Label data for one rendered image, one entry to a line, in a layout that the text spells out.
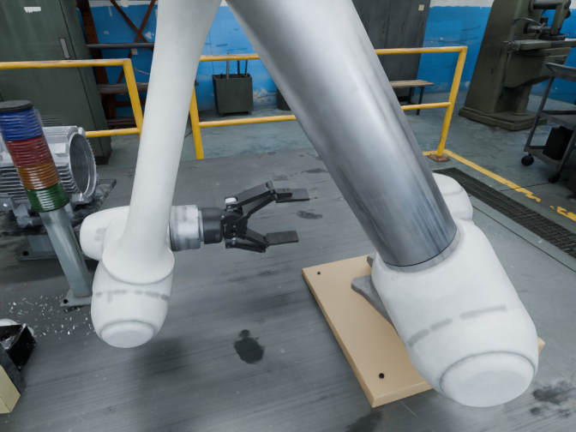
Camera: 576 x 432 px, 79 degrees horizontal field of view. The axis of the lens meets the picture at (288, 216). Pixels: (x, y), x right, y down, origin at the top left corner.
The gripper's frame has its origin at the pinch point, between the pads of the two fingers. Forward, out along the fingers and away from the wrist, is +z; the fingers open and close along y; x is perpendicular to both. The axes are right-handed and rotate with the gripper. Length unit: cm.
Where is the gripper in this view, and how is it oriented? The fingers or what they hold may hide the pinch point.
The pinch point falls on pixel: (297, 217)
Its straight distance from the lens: 76.1
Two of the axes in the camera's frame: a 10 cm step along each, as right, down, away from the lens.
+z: 9.6, -0.9, 2.7
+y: 1.4, -6.7, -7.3
